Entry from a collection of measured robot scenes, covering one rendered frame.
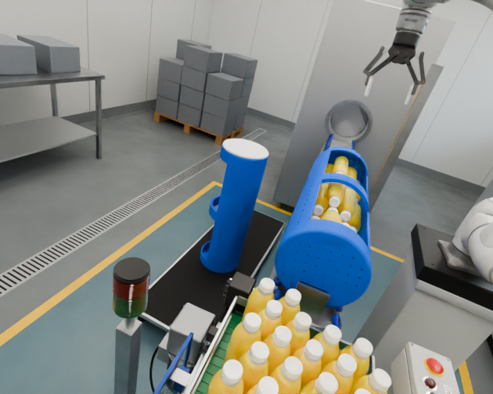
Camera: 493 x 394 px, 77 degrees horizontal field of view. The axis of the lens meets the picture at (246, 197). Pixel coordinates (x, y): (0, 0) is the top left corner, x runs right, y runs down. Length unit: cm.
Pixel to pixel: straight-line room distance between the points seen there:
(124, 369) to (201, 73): 415
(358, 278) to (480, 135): 551
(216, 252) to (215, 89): 289
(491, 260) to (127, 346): 101
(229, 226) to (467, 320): 125
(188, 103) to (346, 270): 411
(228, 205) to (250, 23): 502
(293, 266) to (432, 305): 64
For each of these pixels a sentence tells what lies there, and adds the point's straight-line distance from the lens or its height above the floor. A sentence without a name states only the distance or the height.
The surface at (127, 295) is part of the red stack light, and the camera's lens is 61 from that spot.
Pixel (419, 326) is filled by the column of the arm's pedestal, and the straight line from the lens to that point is 152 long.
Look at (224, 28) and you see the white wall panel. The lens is 674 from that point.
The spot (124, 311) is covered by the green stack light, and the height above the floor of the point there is 118.
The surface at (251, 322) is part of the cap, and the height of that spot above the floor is 111.
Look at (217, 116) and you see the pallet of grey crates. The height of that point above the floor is 40.
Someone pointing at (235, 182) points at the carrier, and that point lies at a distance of 179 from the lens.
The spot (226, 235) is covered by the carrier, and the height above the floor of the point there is 48.
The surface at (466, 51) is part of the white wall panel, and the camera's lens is 613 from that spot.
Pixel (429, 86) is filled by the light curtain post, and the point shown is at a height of 158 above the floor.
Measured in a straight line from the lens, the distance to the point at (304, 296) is 100.
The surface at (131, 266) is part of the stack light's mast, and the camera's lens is 61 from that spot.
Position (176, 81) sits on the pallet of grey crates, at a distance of 487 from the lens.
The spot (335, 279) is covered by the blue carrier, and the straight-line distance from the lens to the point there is 100.
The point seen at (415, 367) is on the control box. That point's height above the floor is 110.
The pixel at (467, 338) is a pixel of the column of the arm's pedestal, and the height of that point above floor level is 84.
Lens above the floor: 169
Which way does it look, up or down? 29 degrees down
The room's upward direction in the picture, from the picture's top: 15 degrees clockwise
